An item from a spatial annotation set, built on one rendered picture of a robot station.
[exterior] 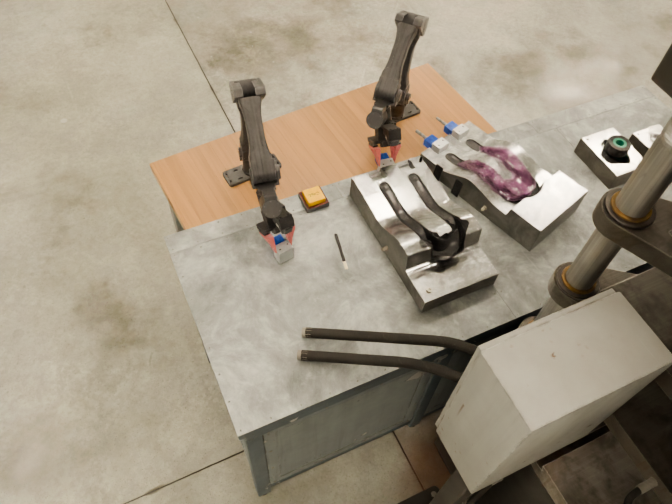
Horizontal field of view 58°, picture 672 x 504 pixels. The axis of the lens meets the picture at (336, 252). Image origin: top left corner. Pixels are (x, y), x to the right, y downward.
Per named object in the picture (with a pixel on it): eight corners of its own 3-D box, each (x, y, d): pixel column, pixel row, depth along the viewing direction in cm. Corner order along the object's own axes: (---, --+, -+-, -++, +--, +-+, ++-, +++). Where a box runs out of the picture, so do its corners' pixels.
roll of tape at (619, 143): (631, 153, 214) (636, 146, 211) (615, 160, 211) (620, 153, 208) (615, 138, 217) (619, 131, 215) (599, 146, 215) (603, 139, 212)
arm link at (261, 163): (281, 179, 172) (262, 71, 168) (250, 185, 170) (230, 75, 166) (276, 180, 184) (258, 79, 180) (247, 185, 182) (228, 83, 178)
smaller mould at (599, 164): (573, 151, 223) (580, 137, 217) (605, 140, 227) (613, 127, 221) (608, 189, 212) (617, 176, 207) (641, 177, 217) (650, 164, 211)
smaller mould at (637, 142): (625, 144, 226) (632, 132, 221) (651, 135, 230) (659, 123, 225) (656, 175, 218) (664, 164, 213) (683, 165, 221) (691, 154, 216)
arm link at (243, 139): (263, 162, 200) (259, 88, 173) (243, 165, 199) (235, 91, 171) (259, 148, 203) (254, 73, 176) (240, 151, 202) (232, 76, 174)
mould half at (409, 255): (349, 194, 205) (352, 167, 194) (415, 173, 212) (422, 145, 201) (421, 312, 180) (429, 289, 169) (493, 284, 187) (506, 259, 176)
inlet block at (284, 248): (259, 235, 193) (258, 224, 189) (273, 228, 195) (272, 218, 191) (279, 264, 187) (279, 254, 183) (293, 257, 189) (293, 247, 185)
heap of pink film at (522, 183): (452, 166, 207) (457, 150, 201) (485, 143, 214) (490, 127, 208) (511, 212, 197) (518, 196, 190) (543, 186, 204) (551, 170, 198)
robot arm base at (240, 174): (282, 151, 204) (272, 138, 208) (228, 171, 198) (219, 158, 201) (282, 167, 211) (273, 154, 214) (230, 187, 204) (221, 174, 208)
